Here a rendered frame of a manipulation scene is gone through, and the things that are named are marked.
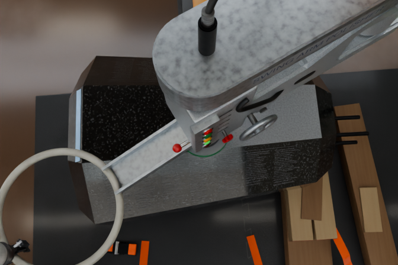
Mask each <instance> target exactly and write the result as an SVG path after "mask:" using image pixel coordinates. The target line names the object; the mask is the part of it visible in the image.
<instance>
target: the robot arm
mask: <svg viewBox="0 0 398 265"><path fill-rule="evenodd" d="M29 246H30V245H29V243H28V242H27V241H26V240H20V239H18V240H17V242H16V245H15V244H13V245H9V244H7V243H5V242H0V265H8V264H11V263H12V260H13V258H14V256H15V255H17V254H18V253H19V252H21V251H23V252H24V253H25V252H30V251H31V250H30V249H29V248H28V247H29Z"/></svg>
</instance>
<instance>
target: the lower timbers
mask: <svg viewBox="0 0 398 265"><path fill-rule="evenodd" d="M333 111H334V116H335V117H338V116H350V115H360V119H348V120H336V121H335V124H336V132H337V133H350V132H362V131H366V129H365V124H364V120H363V117H362V112H361V108H360V104H359V103H358V104H349V105H341V106H334V107H333ZM351 140H357V141H358V143H357V144H347V145H337V146H338V151H339V156H340V159H341V164H342V169H343V172H344V177H345V182H346V186H347V190H348V195H349V200H350V203H351V208H352V213H353V216H354V221H355V226H356V229H357V234H358V238H359V242H360V246H361V251H362V256H363V259H364V264H365V265H398V256H397V252H396V248H395V244H394V240H393V236H392V233H391V228H390V224H389V219H388V216H387V212H386V207H385V204H384V200H383V196H382V192H381V188H380V184H379V181H378V176H377V172H376V169H375V164H374V160H373V155H372V152H371V148H370V144H369V140H368V136H367V135H363V136H352V137H337V138H336V141H351ZM376 187H377V193H378V202H379V207H380V216H381V224H382V230H383V232H364V226H363V220H362V210H361V201H360V192H359V188H376ZM281 209H282V218H283V236H284V252H285V265H333V263H332V251H331V244H330V240H312V241H289V239H288V226H287V214H286V207H285V194H284V191H283V192H281Z"/></svg>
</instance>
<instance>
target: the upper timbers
mask: <svg viewBox="0 0 398 265"><path fill-rule="evenodd" d="M284 194H285V207H286V214H287V226H288V239H289V241H312V240H330V239H337V238H338V236H337V232H336V224H335V216H334V211H333V203H332V195H331V191H330V183H329V175H328V171H327V172H326V173H325V174H324V175H323V187H322V220H321V221H317V220H311V219H301V197H302V188H298V189H293V190H287V191H284Z"/></svg>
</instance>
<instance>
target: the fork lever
mask: <svg viewBox="0 0 398 265"><path fill-rule="evenodd" d="M266 110H267V108H266V107H264V108H262V109H260V111H259V112H260V113H263V112H265V111H266ZM187 140H188V138H187V137H186V135H185V134H184V132H183V130H182V129H181V127H180V126H179V124H178V122H177V120H176V119H174V120H173V121H171V122H170V123H168V124H166V125H165V126H164V127H162V128H161V129H159V130H157V131H156V132H154V133H153V134H152V135H150V136H148V137H147V138H145V139H144V140H143V141H141V142H140V143H138V144H136V145H135V146H134V147H132V148H131V149H129V150H127V151H126V152H125V153H123V154H122V155H120V156H118V157H117V158H116V159H114V160H113V161H111V162H109V163H108V164H106V165H105V166H104V167H102V168H101V170H106V169H108V168H110V169H111V170H112V171H113V173H114V174H115V176H116V178H117V180H118V182H119V184H120V186H121V188H120V189H119V190H117V191H115V192H114V194H115V195H118V194H119V193H121V192H125V191H126V190H128V189H130V188H131V187H132V186H134V185H135V184H137V183H139V182H140V181H142V180H143V179H145V178H146V177H148V176H150V175H151V174H152V173H154V172H155V171H157V170H159V169H160V168H162V167H163V166H165V165H166V164H168V163H169V162H171V161H173V160H174V159H176V158H177V157H179V156H180V155H182V154H184V153H185V152H186V151H188V150H189V149H191V148H192V145H191V144H190V143H189V144H187V145H186V146H184V147H183V148H182V150H181V151H180V152H179V153H176V152H174V151H173V149H172V148H173V145H174V144H181V143H183V142H184V141H187Z"/></svg>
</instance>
